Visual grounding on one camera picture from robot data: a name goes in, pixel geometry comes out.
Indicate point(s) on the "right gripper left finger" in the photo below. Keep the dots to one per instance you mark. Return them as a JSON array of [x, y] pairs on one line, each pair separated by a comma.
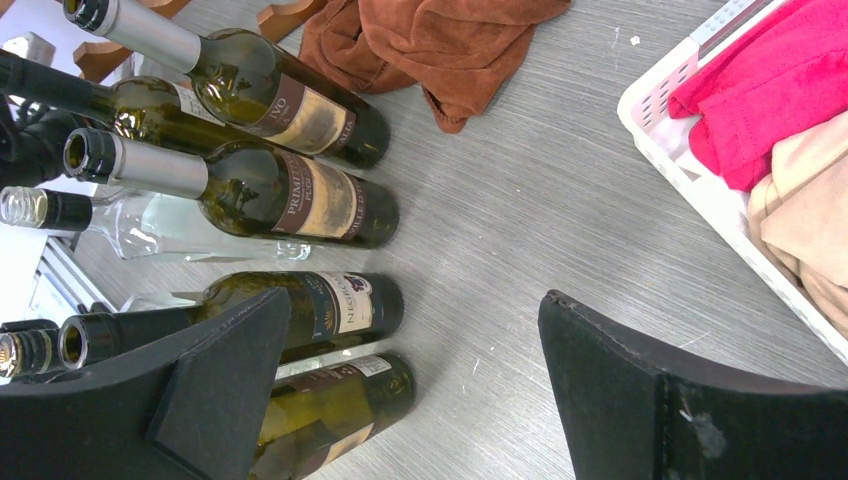
[[187, 406]]

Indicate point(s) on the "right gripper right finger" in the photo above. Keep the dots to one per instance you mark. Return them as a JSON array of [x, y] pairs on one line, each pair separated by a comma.
[[635, 407]]

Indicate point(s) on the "dark wine bottle cream label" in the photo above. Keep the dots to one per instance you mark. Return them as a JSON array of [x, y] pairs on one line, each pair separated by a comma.
[[315, 417]]

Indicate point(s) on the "dark green wine bottle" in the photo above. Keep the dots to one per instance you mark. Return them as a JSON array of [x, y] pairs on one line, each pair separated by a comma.
[[331, 311]]

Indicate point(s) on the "square clear bottle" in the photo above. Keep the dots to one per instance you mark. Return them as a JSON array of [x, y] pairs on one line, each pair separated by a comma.
[[140, 224]]

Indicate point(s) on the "wine bottle silver neck middle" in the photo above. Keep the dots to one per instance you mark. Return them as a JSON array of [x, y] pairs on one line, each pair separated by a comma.
[[245, 188]]

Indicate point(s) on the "green wine bottle silver neck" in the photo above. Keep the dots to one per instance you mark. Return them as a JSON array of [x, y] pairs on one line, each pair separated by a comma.
[[248, 82]]

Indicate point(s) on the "wooden wine rack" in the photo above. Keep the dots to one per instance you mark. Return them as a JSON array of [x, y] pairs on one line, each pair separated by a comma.
[[41, 31]]

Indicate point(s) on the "beige cloth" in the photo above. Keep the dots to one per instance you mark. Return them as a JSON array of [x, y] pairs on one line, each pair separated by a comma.
[[798, 219]]

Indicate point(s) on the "white plastic basket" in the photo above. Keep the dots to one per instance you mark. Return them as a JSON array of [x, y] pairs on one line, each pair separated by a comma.
[[663, 141]]

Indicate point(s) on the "pink cloth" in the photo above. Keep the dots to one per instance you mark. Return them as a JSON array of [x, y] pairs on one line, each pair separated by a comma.
[[785, 75]]

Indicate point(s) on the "brown suede cloth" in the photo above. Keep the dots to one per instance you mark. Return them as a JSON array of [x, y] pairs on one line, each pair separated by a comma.
[[459, 52]]

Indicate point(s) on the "aluminium frame rail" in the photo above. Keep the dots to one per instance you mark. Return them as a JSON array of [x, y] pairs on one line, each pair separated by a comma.
[[41, 279]]

